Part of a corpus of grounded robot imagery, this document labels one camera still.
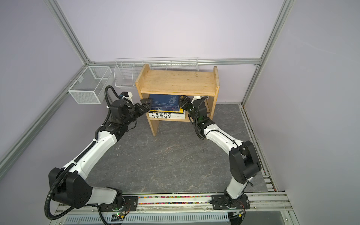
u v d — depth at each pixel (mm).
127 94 693
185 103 719
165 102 786
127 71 990
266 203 756
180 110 790
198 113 618
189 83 725
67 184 395
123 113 591
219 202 733
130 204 728
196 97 724
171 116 824
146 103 702
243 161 457
